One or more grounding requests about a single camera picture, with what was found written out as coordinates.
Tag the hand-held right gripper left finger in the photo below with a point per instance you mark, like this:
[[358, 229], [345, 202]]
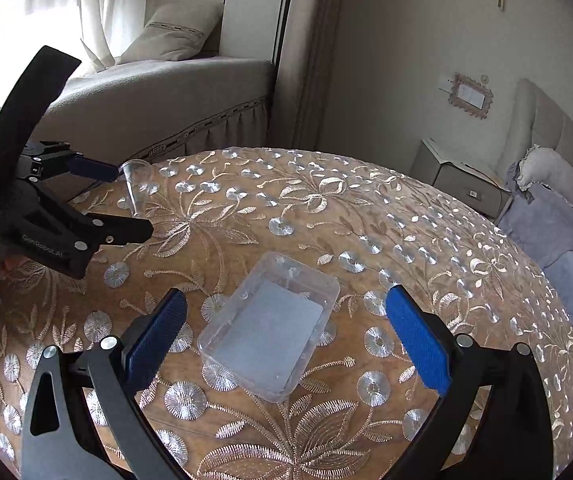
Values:
[[159, 335]]

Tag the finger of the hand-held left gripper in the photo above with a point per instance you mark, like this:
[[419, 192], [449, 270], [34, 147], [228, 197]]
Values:
[[91, 167], [121, 230]]

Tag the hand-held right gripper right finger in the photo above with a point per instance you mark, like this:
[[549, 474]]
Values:
[[416, 340]]

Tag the clear plastic cup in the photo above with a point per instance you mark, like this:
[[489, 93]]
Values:
[[136, 185]]

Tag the clear plastic food container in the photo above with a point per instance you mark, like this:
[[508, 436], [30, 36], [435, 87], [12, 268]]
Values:
[[266, 330]]

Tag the embroidered beige tablecloth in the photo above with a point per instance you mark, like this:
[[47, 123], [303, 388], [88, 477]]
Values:
[[316, 220]]

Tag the beige cushion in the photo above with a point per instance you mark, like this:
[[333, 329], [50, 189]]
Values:
[[176, 30]]

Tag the white sheer curtain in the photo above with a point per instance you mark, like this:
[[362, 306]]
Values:
[[116, 5]]

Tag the white nightstand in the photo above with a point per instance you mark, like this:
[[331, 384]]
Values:
[[456, 180]]

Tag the bed with lilac bedspread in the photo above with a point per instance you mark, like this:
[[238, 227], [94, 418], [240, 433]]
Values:
[[561, 255]]

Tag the white frilled pillow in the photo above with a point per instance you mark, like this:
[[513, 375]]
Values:
[[548, 175]]

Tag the beige drape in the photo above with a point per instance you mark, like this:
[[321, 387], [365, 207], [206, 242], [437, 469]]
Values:
[[306, 50]]

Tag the beige tufted headboard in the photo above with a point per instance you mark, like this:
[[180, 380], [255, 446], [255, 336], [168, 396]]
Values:
[[556, 120]]

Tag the framed wall switch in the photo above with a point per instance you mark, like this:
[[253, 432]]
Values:
[[471, 96]]

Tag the white wall socket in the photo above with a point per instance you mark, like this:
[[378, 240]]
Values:
[[445, 84]]

